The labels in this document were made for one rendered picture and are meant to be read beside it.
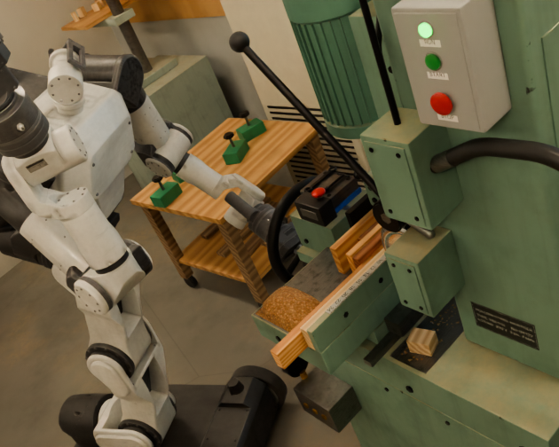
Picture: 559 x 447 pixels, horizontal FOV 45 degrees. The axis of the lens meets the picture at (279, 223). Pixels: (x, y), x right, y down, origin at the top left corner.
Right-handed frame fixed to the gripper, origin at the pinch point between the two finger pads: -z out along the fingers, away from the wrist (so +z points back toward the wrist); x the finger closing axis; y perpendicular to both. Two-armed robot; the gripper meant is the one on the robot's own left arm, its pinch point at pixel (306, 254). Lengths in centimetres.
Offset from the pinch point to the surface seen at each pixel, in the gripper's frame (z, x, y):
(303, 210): -5.0, 15.3, 33.9
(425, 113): -29, 31, 86
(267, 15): 96, -87, -12
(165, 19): 188, -113, -74
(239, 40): 8, 27, 74
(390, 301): -32, 20, 34
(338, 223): -12.8, 13.0, 34.8
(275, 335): -19.1, 37.2, 25.0
